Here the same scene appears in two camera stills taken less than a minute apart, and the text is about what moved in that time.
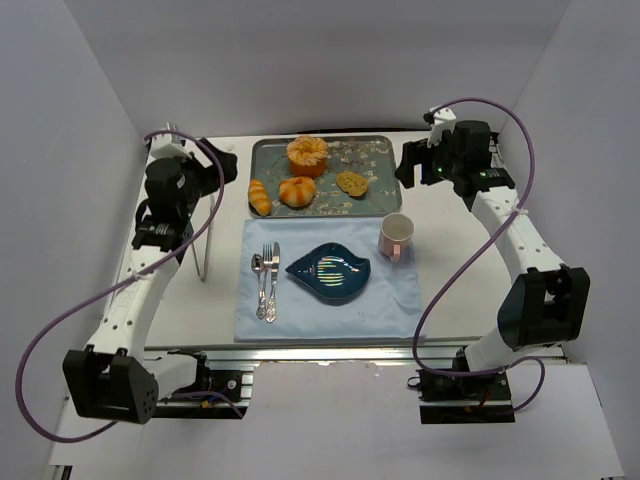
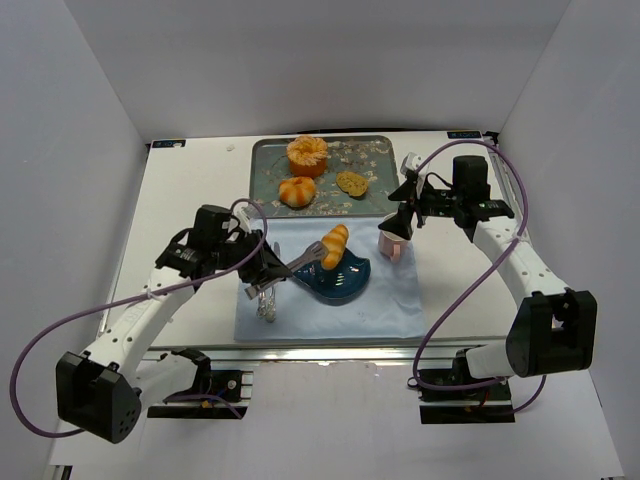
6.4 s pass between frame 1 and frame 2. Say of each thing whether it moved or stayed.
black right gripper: moved
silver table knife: stayed
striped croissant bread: moved
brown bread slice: stayed
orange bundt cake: stayed
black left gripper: moved
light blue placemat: stayed
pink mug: stayed
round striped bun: stayed
